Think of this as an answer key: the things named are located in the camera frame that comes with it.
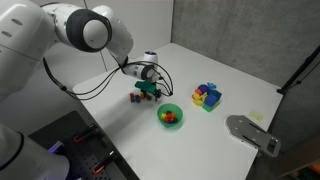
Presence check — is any blue toy box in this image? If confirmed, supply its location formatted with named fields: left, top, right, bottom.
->
left=203, top=89, right=223, bottom=107

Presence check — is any black vertical pole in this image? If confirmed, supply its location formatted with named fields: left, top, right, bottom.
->
left=276, top=44, right=320, bottom=95

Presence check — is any yellow sticky note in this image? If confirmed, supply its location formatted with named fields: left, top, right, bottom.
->
left=248, top=110, right=265, bottom=122

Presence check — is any green plastic bowl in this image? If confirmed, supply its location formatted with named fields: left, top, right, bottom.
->
left=156, top=103, right=184, bottom=130

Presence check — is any black clamp orange tip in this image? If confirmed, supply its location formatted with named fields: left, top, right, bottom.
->
left=92, top=150, right=119, bottom=175
left=73, top=123, right=99, bottom=145

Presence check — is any gray metal mounting plate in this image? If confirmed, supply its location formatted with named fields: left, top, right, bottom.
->
left=225, top=114, right=282, bottom=159

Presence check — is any yellow toy piece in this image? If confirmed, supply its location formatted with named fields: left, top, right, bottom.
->
left=191, top=92, right=208, bottom=107

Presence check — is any green toy box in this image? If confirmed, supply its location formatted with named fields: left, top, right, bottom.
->
left=201, top=99, right=222, bottom=113

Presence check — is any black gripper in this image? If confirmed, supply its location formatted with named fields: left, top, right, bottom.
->
left=149, top=77, right=163, bottom=102

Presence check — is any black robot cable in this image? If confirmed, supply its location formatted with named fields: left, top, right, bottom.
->
left=42, top=57, right=175, bottom=101

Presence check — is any black perforated board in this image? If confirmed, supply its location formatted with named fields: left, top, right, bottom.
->
left=28, top=110, right=141, bottom=180

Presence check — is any purple toy piece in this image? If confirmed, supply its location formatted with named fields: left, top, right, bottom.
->
left=198, top=83, right=211, bottom=95

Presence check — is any light blue toy piece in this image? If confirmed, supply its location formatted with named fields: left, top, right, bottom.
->
left=206, top=81, right=218, bottom=91

